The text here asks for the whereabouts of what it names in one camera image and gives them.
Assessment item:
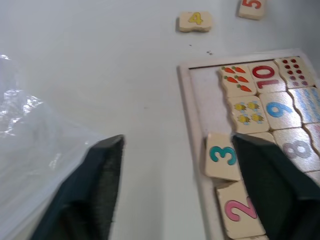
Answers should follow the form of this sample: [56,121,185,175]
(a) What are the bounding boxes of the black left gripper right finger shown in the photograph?
[231,132,320,240]

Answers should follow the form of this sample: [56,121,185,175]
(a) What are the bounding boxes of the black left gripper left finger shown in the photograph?
[29,134,126,240]

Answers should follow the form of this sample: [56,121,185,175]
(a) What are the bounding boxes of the wooden tile teal number 3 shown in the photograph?
[204,132,242,182]

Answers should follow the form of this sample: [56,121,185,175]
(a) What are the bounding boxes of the wooden tile pink number 2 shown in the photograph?
[215,180,267,240]

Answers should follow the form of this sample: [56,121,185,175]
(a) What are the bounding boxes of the wooden tile grey number 8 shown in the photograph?
[271,126,320,173]

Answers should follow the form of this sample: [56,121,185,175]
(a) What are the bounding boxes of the wooden tile blue number 9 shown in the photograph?
[258,89,305,131]

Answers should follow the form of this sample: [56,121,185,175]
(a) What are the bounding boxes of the wooden puzzle board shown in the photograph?
[176,48,320,240]

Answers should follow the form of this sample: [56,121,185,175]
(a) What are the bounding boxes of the wooden tile red number 10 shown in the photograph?
[247,61,288,95]

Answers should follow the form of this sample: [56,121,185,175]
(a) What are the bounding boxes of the wooden tile red number 5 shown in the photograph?
[237,0,267,21]

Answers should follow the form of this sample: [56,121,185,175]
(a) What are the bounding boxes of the wooden tile yellow number 4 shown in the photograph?
[178,10,213,34]

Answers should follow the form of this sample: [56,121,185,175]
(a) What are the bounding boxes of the wooden tile pink picture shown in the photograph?
[303,122,320,151]

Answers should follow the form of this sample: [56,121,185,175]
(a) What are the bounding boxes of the clear plastic bag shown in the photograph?
[0,54,111,240]

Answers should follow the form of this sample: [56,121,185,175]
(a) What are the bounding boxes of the wooden tile four bees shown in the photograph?
[226,94,271,134]

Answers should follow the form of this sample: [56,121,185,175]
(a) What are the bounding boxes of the wooden tile blue stripes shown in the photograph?
[287,86,320,124]

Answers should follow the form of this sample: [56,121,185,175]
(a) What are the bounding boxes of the wooden tile five carrots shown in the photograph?
[218,64,258,98]

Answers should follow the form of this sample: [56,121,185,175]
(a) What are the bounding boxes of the wooden tile ten red dots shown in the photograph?
[273,55,318,89]

